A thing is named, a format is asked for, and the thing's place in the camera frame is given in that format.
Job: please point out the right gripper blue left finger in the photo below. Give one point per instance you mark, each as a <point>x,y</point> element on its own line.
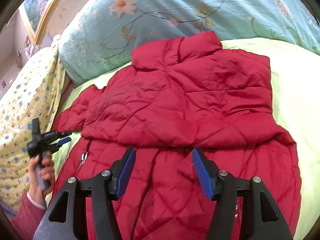
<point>66,217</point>

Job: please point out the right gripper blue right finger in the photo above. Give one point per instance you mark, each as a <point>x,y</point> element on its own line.
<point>261,215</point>

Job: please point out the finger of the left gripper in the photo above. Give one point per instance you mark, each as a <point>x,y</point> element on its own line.
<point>63,141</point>
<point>60,135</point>

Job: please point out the red quilted puffer jacket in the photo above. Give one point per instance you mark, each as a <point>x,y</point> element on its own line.
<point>187,119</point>

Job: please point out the pink sleeved left forearm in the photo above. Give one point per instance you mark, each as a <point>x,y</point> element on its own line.
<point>28,217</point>

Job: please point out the person's left hand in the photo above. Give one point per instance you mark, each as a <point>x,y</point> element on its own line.
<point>46,174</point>

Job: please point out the yellow cartoon print blanket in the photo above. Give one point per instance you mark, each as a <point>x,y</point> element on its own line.
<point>35,93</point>

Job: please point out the teal floral quilt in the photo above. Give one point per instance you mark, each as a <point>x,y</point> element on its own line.
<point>104,32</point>

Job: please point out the light green bed sheet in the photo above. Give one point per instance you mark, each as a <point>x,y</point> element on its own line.
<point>297,99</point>

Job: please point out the gold framed wall picture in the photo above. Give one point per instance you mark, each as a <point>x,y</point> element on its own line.
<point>35,15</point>

